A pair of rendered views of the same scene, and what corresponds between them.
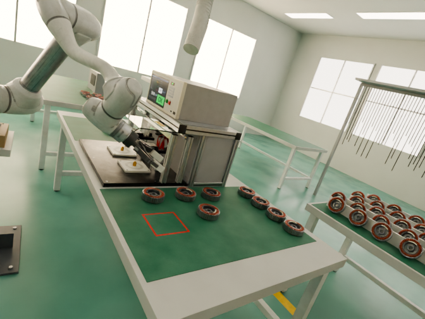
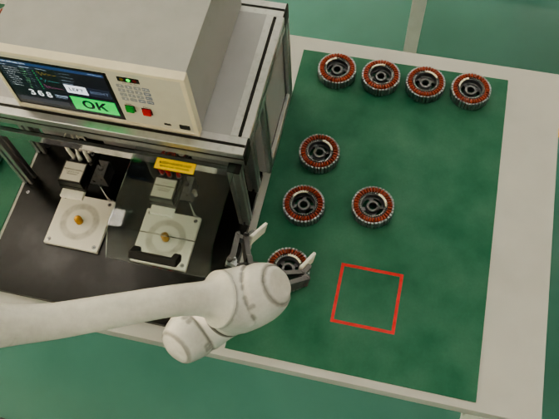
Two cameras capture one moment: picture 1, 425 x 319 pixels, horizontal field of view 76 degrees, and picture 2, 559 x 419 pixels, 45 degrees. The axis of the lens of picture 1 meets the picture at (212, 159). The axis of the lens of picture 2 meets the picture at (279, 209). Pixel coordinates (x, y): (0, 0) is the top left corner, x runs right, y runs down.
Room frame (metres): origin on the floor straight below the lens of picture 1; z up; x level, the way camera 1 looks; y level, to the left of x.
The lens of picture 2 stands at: (0.70, 0.56, 2.37)
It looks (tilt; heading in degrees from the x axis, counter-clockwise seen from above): 64 degrees down; 328
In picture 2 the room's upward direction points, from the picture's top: 6 degrees counter-clockwise
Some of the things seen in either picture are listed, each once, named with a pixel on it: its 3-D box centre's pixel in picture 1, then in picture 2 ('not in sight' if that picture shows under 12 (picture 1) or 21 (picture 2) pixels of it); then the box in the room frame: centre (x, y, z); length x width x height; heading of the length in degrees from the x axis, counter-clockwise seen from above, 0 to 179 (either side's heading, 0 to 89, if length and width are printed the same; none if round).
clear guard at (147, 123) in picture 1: (148, 128); (175, 197); (1.43, 0.38, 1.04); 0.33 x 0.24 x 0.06; 129
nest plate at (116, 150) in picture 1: (121, 150); (80, 222); (1.66, 0.58, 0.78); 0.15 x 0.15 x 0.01; 39
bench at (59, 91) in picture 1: (81, 118); not in sight; (3.53, 1.86, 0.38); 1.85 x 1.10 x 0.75; 39
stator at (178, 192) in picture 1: (185, 193); (304, 205); (1.33, 0.08, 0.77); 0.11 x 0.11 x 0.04
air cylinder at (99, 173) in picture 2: not in sight; (96, 171); (1.76, 0.47, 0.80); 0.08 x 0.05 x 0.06; 39
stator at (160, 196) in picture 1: (153, 195); (288, 269); (1.21, 0.23, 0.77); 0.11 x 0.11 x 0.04
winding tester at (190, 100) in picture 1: (190, 98); (123, 23); (1.77, 0.25, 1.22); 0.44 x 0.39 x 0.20; 39
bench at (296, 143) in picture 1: (261, 147); not in sight; (5.21, -0.84, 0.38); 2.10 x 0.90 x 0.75; 39
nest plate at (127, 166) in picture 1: (134, 166); not in sight; (1.48, 0.43, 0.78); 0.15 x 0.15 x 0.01; 39
